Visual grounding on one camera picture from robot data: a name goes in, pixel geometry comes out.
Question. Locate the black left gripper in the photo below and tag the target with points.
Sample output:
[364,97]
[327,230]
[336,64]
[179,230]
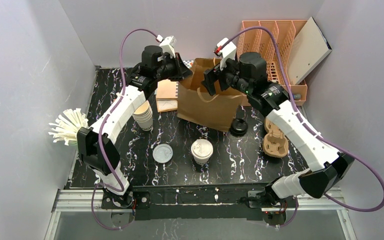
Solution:
[177,69]

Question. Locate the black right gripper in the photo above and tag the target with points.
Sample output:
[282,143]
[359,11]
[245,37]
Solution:
[214,79]

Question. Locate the brown paper bag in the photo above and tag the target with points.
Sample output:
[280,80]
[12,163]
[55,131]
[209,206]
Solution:
[197,106]

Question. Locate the cardboard cup carrier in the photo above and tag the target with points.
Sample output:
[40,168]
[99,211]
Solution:
[275,143]

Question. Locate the white lid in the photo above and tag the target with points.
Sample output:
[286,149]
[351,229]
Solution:
[202,149]
[162,153]

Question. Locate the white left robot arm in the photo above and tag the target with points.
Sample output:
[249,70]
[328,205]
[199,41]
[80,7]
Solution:
[96,143]

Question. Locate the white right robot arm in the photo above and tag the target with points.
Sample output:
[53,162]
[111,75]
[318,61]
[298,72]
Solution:
[326,164]

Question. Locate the black coffee cup lid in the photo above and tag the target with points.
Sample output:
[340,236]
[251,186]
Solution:
[238,127]

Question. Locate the orange file organizer rack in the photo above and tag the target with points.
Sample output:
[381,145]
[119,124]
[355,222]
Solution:
[284,32]

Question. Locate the stack of white lids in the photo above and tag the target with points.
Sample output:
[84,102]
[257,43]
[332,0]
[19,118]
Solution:
[143,116]

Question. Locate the white folder board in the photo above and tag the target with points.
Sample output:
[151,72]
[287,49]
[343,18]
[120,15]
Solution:
[308,50]

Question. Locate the green cup of stirrers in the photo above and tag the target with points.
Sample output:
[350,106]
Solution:
[67,125]

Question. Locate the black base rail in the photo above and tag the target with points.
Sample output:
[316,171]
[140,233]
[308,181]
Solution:
[252,195]

